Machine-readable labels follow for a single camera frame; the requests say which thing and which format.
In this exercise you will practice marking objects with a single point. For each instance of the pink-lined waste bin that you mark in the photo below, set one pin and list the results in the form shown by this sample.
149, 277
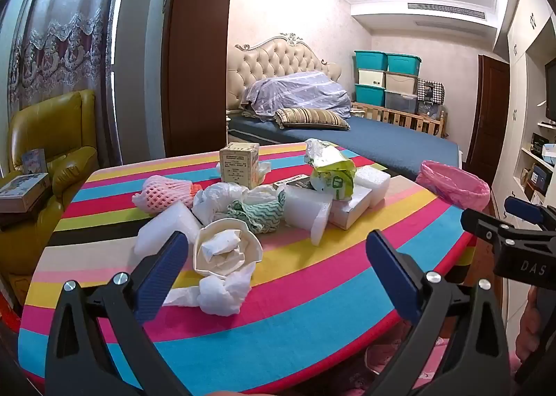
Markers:
451, 192

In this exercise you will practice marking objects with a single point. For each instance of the white foam sheet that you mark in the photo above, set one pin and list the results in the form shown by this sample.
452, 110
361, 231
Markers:
165, 222

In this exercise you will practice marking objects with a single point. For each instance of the white plastic bag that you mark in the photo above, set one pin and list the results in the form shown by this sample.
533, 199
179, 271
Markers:
213, 200

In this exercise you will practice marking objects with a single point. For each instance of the yellow leather armchair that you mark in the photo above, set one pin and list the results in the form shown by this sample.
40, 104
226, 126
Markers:
52, 126

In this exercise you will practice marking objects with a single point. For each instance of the striped tablecloth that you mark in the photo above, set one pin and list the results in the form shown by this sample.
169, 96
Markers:
304, 291

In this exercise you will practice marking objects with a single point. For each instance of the orange foam fruit net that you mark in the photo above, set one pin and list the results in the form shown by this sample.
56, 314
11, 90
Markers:
195, 188

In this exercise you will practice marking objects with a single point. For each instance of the white box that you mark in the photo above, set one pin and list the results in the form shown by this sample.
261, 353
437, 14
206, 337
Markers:
352, 209

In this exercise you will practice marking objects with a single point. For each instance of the flat cardboard box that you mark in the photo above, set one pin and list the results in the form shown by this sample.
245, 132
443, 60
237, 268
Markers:
24, 192

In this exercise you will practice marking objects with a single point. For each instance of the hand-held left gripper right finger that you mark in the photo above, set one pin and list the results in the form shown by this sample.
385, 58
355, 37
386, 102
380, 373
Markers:
391, 274

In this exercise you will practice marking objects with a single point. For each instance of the colourful picture box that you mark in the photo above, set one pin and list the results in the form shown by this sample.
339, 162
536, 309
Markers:
34, 161

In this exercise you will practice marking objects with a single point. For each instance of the dark blue safe box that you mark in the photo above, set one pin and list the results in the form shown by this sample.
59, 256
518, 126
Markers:
538, 179

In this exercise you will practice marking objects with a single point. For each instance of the white wall cabinet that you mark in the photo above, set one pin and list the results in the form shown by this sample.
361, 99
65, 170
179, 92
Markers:
521, 74

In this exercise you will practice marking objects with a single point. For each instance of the striped pillow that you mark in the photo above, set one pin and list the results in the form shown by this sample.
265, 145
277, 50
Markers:
312, 118

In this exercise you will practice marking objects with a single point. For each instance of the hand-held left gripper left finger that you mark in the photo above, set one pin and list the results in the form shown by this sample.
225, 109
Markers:
160, 278

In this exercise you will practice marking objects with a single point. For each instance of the black television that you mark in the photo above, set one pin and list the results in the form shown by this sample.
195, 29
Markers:
550, 92

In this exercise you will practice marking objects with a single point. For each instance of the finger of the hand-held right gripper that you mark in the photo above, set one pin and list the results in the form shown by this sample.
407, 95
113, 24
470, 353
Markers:
482, 224
523, 210

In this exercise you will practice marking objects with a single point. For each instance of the lace curtain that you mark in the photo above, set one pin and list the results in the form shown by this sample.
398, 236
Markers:
65, 31

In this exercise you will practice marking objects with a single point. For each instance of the light blue tissue box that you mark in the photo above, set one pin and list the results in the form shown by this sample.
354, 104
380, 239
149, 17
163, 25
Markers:
549, 155

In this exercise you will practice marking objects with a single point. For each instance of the checkered bag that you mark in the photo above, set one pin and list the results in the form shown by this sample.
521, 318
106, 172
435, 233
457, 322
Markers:
431, 91

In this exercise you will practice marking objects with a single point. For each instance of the person's right hand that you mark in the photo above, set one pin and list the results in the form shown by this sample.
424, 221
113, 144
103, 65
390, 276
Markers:
527, 326

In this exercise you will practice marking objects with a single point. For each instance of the dark clear storage bag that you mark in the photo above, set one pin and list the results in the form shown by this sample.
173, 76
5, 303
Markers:
430, 110

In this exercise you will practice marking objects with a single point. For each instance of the brown wooden door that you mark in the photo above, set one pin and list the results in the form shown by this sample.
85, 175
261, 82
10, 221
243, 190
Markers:
486, 118

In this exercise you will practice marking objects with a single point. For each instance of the wooden crib rail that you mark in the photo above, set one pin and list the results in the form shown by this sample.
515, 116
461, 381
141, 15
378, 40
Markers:
408, 120

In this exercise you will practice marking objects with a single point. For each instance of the beige carton box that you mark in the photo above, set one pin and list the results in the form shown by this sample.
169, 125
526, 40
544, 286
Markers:
239, 166

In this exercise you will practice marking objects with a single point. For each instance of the lilac striped duvet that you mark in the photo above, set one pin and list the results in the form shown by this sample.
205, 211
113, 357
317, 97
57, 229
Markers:
299, 92

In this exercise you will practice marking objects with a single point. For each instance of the brown wooden wardrobe panel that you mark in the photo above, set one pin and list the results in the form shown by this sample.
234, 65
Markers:
195, 53

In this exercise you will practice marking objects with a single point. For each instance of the white foam block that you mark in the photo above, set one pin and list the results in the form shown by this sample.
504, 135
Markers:
304, 209

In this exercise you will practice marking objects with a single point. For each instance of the white paper bowl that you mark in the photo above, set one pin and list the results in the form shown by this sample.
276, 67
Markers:
204, 255

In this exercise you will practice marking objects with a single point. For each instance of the green patterned cloth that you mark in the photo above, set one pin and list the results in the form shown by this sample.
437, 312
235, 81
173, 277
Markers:
256, 216

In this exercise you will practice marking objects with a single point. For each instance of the pink foam fruit net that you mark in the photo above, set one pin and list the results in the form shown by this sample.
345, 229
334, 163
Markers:
160, 196

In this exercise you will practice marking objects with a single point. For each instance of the bed with tufted beige headboard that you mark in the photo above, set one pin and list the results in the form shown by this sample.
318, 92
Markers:
391, 144

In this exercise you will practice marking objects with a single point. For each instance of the green and white snack bag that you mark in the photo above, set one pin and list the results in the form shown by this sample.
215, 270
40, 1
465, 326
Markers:
334, 179

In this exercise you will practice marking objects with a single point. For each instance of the pink patterned cloth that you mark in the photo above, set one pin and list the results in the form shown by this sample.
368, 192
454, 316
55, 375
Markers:
391, 357

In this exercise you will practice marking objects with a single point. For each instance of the black device box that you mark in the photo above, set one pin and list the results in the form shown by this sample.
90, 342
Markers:
538, 143

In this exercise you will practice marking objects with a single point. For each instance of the stack of plastic storage bins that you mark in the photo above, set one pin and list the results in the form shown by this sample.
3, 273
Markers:
369, 94

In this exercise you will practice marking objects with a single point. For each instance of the ceiling air vent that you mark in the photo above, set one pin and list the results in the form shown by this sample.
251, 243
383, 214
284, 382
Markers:
447, 9

